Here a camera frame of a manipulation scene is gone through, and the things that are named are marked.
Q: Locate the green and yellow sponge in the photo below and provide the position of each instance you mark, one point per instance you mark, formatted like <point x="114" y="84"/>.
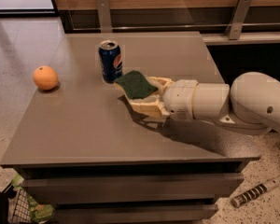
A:
<point x="135" y="85"/>

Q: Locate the green snack bag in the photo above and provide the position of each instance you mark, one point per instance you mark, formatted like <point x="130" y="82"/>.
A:
<point x="39" y="213"/>

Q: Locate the blue Pepsi can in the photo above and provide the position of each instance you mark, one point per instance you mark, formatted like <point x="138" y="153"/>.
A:
<point x="110" y="58"/>

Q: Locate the grey drawer cabinet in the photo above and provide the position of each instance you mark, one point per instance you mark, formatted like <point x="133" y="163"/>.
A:
<point x="83" y="150"/>

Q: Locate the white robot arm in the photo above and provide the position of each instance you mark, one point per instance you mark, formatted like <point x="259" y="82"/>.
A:
<point x="250" y="105"/>

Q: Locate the orange fruit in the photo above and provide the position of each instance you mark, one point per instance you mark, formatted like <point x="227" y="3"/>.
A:
<point x="45" y="78"/>

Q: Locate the black white striped handle tool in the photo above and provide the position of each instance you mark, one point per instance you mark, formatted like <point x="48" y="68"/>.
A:
<point x="254" y="193"/>

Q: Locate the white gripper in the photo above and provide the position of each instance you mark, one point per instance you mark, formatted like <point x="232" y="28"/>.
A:
<point x="179" y="97"/>

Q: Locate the left metal bracket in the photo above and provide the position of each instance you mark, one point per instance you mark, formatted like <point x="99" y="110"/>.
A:
<point x="104" y="15"/>

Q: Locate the metal bracket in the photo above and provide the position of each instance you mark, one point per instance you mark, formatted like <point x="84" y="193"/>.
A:
<point x="104" y="15"/>
<point x="234" y="29"/>

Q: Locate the right metal bracket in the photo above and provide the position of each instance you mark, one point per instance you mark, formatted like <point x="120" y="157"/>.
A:
<point x="234" y="29"/>

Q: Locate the black bag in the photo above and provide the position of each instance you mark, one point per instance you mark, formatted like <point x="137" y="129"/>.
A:
<point x="7" y="193"/>

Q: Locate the metal rail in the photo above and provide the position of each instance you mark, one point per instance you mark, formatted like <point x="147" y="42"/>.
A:
<point x="205" y="28"/>

